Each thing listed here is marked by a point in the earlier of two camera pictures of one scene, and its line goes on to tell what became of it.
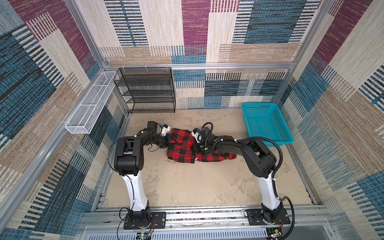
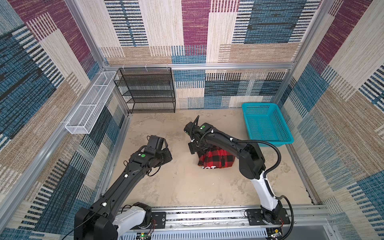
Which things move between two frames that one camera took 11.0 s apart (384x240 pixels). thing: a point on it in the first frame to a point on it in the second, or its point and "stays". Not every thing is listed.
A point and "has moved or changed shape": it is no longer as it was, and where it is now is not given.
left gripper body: (163, 142) to (163, 157)
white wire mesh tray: (85, 117) stays
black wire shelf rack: (147, 90) stays
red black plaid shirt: (181, 149) has moved or changed shape
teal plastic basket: (265, 120) stays
